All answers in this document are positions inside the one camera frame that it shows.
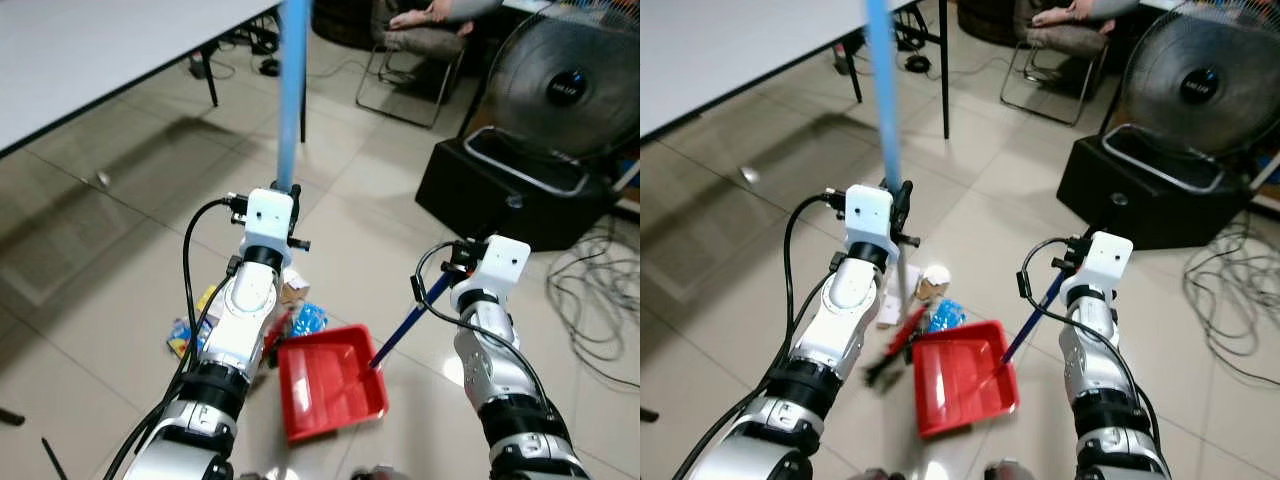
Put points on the broom with red head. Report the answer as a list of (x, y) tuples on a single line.
[(292, 90), (885, 100)]

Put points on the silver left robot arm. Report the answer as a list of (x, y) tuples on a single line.
[(235, 340), (830, 340)]

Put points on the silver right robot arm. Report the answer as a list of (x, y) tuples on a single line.
[(500, 380), (1100, 380)]

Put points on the black floor fan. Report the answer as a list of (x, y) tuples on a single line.
[(1200, 85), (570, 85)]

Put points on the black box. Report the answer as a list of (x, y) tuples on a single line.
[(480, 205), (1120, 205)]

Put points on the brown cardboard scrap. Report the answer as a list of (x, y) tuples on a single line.
[(293, 290), (935, 285)]

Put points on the white crumpled paper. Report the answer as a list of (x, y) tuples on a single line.
[(892, 308)]

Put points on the black power adapter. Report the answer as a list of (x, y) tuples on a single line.
[(917, 64), (268, 67)]

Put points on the white folding table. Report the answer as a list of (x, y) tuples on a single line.
[(100, 50), (730, 50)]

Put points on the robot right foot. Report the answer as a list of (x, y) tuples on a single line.
[(375, 472)]

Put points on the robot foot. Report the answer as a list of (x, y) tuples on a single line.
[(375, 472), (265, 473)]

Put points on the seated person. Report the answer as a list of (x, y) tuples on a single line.
[(430, 15), (1070, 14)]

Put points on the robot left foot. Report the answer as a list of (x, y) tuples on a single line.
[(265, 473)]

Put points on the thin black antenna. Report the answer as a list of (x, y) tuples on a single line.
[(55, 460)]

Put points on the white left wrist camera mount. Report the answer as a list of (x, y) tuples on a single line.
[(870, 215), (270, 215)]

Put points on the metal frame chair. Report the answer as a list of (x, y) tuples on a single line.
[(425, 40), (1065, 40)]

